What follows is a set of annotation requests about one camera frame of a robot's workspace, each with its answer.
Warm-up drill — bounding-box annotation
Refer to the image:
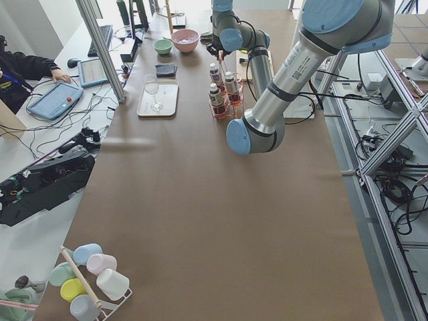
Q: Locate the person at desk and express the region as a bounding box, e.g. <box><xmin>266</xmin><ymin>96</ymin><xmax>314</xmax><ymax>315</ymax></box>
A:
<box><xmin>1</xmin><ymin>35</ymin><xmax>72</xmax><ymax>114</ymax></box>

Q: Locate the black computer monitor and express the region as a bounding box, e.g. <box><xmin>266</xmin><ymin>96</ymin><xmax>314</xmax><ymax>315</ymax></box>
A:
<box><xmin>128</xmin><ymin>0</ymin><xmax>149</xmax><ymax>44</ymax></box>

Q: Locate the grey folded cloth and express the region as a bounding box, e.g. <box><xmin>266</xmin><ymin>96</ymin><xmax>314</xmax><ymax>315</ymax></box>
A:
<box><xmin>155</xmin><ymin>64</ymin><xmax>177</xmax><ymax>78</ymax></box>

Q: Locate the aluminium frame post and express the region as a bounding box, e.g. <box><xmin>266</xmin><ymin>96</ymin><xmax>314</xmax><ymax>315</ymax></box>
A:
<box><xmin>76</xmin><ymin>0</ymin><xmax>126</xmax><ymax>103</ymax></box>

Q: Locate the black computer mouse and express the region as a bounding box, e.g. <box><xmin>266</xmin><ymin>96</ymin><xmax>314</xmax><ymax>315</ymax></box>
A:
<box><xmin>67</xmin><ymin>58</ymin><xmax>80</xmax><ymax>69</ymax></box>

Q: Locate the black keyboard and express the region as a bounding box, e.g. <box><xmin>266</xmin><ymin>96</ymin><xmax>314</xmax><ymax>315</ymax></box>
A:
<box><xmin>87</xmin><ymin>24</ymin><xmax>114</xmax><ymax>58</ymax></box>

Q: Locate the teach pendant tablet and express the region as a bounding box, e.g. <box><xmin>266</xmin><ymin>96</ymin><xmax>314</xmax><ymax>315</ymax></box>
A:
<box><xmin>27</xmin><ymin>82</ymin><xmax>84</xmax><ymax>120</ymax></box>
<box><xmin>78</xmin><ymin>58</ymin><xmax>108</xmax><ymax>88</ymax></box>

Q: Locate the bamboo cutting board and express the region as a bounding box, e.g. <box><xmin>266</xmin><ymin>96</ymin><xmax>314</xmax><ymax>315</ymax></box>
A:
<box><xmin>235</xmin><ymin>50</ymin><xmax>253</xmax><ymax>82</ymax></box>

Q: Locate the pink bowl of ice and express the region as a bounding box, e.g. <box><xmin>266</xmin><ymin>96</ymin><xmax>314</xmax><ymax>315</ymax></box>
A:
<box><xmin>171</xmin><ymin>29</ymin><xmax>200</xmax><ymax>53</ymax></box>

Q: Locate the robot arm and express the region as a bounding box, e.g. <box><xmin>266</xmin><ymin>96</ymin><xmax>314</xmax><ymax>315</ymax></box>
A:
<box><xmin>226</xmin><ymin>1</ymin><xmax>395</xmax><ymax>154</ymax></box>
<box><xmin>207</xmin><ymin>1</ymin><xmax>273</xmax><ymax>100</ymax></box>

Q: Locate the clear wine glass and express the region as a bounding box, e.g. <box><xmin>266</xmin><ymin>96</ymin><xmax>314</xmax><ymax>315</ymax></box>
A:
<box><xmin>144</xmin><ymin>74</ymin><xmax>163</xmax><ymax>112</ymax></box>

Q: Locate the teach pendant tablet far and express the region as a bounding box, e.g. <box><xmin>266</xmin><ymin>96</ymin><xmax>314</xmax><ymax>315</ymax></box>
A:
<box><xmin>78</xmin><ymin>58</ymin><xmax>108</xmax><ymax>88</ymax></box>

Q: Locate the wooden cup tree stand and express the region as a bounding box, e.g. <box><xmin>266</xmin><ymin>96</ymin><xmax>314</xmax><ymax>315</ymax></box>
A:
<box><xmin>156</xmin><ymin>0</ymin><xmax>187</xmax><ymax>35</ymax></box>

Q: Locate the colourful cup rack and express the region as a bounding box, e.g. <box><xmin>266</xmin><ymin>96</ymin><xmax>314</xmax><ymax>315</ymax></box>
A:
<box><xmin>49</xmin><ymin>243</ymin><xmax>134</xmax><ymax>320</ymax></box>

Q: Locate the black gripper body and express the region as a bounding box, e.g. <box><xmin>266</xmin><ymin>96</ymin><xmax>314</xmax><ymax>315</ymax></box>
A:
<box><xmin>206</xmin><ymin>42</ymin><xmax>231</xmax><ymax>57</ymax></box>

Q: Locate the teach pendant tablet near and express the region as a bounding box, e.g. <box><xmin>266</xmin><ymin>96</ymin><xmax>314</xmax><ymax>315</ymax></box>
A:
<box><xmin>27</xmin><ymin>82</ymin><xmax>84</xmax><ymax>120</ymax></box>

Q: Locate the suntory tea bottle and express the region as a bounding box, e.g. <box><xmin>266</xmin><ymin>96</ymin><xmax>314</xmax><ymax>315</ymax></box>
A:
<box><xmin>224</xmin><ymin>71</ymin><xmax>241</xmax><ymax>106</ymax></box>
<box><xmin>209</xmin><ymin>83</ymin><xmax>225</xmax><ymax>116</ymax></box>
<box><xmin>209</xmin><ymin>63</ymin><xmax>223</xmax><ymax>86</ymax></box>

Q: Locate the cream rabbit tray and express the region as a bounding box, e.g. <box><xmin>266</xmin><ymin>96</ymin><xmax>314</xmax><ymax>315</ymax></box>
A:
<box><xmin>136</xmin><ymin>80</ymin><xmax>179</xmax><ymax>118</ymax></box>

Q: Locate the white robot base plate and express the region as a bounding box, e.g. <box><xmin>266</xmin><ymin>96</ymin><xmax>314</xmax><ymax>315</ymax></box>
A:
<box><xmin>283</xmin><ymin>96</ymin><xmax>314</xmax><ymax>118</ymax></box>

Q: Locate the copper wire bottle basket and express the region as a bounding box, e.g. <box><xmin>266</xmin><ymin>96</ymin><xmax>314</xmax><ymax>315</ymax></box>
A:
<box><xmin>209</xmin><ymin>56</ymin><xmax>245</xmax><ymax>119</ymax></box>

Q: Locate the green ceramic bowl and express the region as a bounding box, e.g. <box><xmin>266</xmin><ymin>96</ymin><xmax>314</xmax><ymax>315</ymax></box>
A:
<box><xmin>153</xmin><ymin>39</ymin><xmax>173</xmax><ymax>55</ymax></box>

